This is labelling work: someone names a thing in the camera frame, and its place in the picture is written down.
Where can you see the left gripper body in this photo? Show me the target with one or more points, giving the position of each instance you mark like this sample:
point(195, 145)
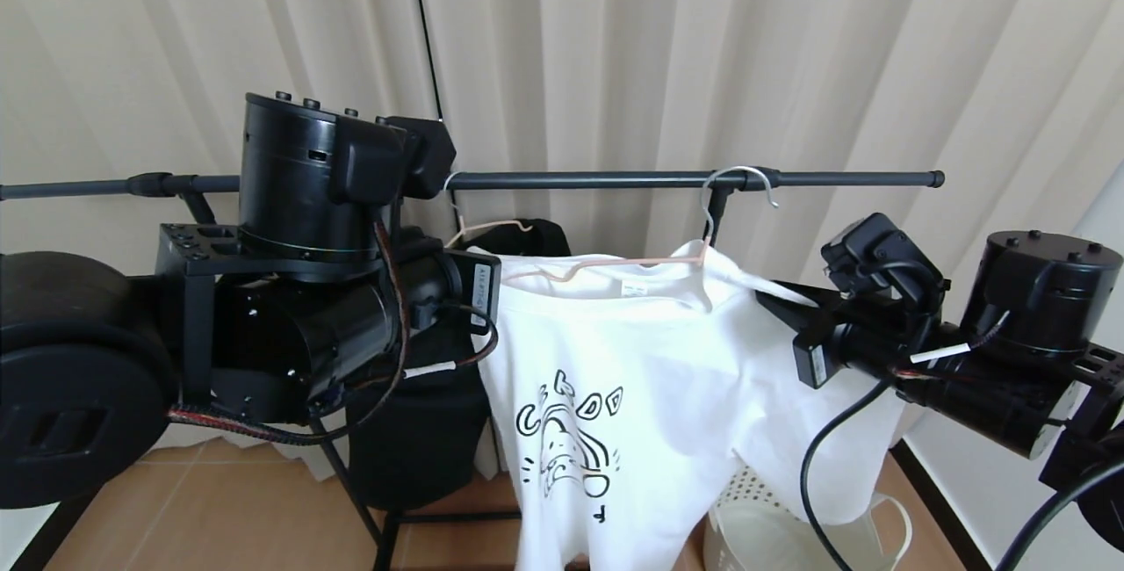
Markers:
point(465, 290)

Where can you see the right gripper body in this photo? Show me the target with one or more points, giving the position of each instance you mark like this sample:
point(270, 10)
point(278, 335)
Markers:
point(847, 351)

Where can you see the pink clothes hanger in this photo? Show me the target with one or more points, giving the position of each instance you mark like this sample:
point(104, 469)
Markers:
point(479, 227)
point(615, 262)

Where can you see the black shorts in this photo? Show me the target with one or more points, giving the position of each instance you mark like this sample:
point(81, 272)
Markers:
point(421, 439)

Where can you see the white garment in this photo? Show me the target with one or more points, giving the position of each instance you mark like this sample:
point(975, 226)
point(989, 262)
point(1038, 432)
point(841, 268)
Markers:
point(659, 360)

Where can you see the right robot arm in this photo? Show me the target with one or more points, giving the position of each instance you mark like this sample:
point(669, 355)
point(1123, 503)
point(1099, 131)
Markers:
point(1036, 307)

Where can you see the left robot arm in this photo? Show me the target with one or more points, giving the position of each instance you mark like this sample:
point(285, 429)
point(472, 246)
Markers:
point(281, 176)

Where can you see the black clothes rack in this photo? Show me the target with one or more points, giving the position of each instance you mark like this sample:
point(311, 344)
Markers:
point(571, 180)

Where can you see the white laundry basket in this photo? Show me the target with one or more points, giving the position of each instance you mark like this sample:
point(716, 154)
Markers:
point(764, 536)

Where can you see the beige curtain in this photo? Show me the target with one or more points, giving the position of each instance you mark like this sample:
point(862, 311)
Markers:
point(702, 44)

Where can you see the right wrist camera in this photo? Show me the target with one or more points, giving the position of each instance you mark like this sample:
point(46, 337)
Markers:
point(878, 259)

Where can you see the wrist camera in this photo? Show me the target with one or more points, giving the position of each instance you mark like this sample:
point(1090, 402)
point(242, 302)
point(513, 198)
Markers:
point(426, 154)
point(878, 259)

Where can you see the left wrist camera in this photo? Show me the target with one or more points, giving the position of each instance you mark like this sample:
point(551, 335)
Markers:
point(426, 154)

